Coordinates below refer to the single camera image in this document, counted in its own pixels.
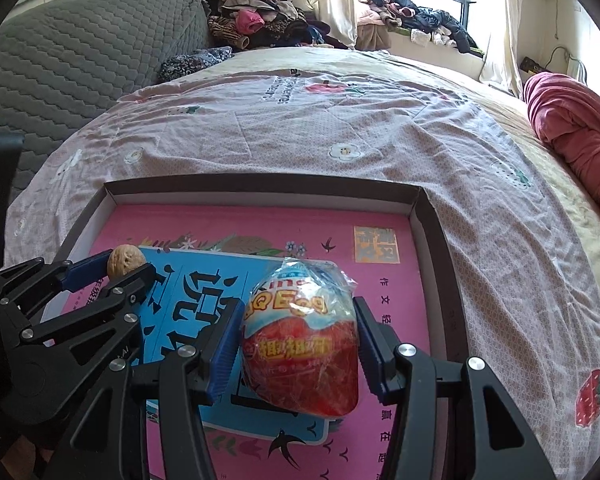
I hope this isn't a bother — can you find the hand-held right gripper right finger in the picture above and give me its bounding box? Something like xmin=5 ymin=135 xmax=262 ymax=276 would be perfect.
xmin=352 ymin=296 xmax=547 ymax=480

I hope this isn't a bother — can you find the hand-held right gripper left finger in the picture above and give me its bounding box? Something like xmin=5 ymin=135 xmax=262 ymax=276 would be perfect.
xmin=55 ymin=297 xmax=246 ymax=480

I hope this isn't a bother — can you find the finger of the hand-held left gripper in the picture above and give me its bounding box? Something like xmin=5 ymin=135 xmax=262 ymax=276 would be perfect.
xmin=0 ymin=253 xmax=113 ymax=312
xmin=14 ymin=261 xmax=157 ymax=427

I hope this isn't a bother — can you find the walnut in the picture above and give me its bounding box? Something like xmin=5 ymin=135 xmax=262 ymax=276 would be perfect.
xmin=107 ymin=244 xmax=147 ymax=280

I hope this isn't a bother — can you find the red toy egg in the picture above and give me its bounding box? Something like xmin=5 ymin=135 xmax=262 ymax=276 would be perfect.
xmin=240 ymin=256 xmax=361 ymax=417

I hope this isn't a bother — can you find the shallow pink printed box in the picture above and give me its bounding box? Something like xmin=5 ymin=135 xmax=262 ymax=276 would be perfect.
xmin=55 ymin=180 xmax=471 ymax=480

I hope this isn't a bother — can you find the grey quilted cover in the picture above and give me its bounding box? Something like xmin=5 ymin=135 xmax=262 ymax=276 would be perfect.
xmin=0 ymin=0 xmax=211 ymax=201

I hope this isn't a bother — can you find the dark floral cloth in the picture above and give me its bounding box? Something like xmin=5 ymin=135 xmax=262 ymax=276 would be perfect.
xmin=159 ymin=46 xmax=234 ymax=82

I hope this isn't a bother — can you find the beige bed sheet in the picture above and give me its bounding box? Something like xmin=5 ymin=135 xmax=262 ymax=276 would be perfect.
xmin=220 ymin=47 xmax=600 ymax=341

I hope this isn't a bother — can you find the pink blanket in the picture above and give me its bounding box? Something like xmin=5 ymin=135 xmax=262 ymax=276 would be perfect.
xmin=522 ymin=72 xmax=600 ymax=236

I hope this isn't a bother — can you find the pile of mixed clothes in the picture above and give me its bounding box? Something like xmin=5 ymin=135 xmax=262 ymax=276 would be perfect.
xmin=195 ymin=0 xmax=351 ymax=52

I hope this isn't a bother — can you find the power strip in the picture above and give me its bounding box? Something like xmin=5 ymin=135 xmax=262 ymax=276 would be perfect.
xmin=519 ymin=56 xmax=552 ymax=74

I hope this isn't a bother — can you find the clothes heap on windowsill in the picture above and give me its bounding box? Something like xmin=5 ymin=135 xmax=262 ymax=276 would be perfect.
xmin=356 ymin=0 xmax=481 ymax=55

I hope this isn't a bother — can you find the cream curtain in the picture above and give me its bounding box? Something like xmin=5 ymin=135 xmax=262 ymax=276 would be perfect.
xmin=480 ymin=0 xmax=526 ymax=96
xmin=304 ymin=0 xmax=358 ymax=50

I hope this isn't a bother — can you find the white cable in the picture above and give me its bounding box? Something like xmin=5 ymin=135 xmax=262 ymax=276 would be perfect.
xmin=549 ymin=46 xmax=590 ymax=86

